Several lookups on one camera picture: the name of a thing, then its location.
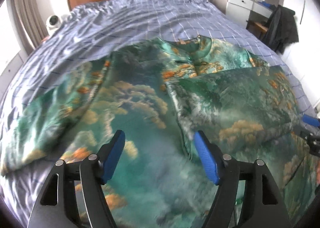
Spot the green landscape print jacket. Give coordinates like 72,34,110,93
1,36,319,227

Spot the black jacket on chair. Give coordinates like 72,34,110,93
262,5,299,54

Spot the white window cabinet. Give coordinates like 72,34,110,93
1,50,28,99

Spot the white desk with drawers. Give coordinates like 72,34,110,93
210,0,273,29

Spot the blue checked bed sheet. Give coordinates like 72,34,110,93
1,0,312,227

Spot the beige curtain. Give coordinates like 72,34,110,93
10,0,48,55

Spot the white security camera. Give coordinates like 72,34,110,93
46,15,63,36

